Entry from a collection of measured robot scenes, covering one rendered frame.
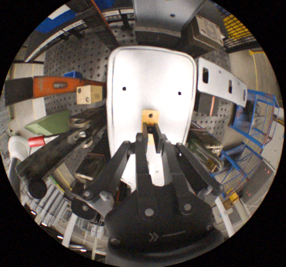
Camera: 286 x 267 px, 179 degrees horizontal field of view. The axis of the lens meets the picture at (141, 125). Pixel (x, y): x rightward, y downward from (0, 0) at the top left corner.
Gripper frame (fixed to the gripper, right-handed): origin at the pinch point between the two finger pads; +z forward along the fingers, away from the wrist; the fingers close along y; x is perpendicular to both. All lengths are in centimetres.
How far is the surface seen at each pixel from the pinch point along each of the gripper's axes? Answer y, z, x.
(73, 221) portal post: -214, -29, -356
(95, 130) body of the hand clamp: -13.3, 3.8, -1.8
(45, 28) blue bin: -38, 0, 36
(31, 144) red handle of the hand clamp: -24.8, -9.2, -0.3
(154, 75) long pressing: 0.4, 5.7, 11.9
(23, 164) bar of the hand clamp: -15.9, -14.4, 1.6
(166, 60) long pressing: 2.9, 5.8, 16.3
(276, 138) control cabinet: 782, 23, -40
